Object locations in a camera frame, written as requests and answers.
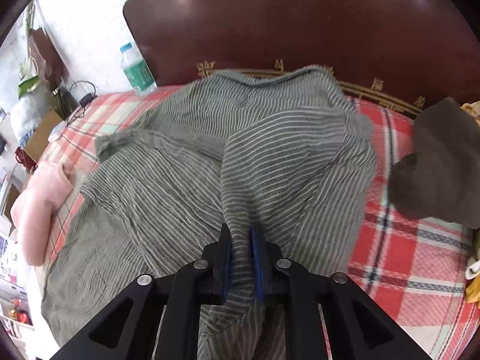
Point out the dark brown garment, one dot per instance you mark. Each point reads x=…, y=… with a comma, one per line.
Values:
x=440, y=178

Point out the dark red wooden headboard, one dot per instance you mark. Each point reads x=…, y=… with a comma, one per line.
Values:
x=403, y=54

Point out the grey striped button shirt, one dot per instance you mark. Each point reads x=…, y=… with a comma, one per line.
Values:
x=290, y=154

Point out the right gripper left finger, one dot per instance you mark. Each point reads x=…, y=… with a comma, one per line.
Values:
x=157, y=318

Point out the pink cloth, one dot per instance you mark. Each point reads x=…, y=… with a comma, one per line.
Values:
x=47, y=189

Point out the green label water bottle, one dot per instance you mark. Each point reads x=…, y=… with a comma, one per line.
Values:
x=136, y=70

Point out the white garment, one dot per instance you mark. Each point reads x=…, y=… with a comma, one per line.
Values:
x=473, y=268

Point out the red plaid bed sheet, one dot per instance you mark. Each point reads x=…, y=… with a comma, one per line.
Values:
x=415, y=270

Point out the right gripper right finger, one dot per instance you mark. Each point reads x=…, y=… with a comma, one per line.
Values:
x=326, y=317

